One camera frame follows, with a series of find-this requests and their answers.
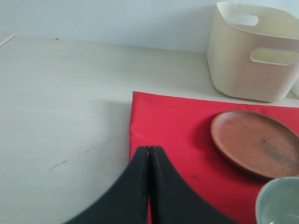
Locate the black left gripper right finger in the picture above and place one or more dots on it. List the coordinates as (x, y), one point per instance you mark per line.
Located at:
(172, 200)

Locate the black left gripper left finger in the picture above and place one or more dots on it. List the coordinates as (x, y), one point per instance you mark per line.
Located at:
(126, 201)

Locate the brown wooden plate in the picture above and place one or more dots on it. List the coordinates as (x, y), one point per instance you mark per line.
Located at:
(256, 143)

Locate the pale green ceramic bowl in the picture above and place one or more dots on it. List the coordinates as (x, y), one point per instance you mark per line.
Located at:
(278, 202)

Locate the red table cloth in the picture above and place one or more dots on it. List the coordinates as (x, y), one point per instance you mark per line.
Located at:
(182, 127)

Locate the cream plastic bin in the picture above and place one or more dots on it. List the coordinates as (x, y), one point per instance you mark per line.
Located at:
(253, 52)

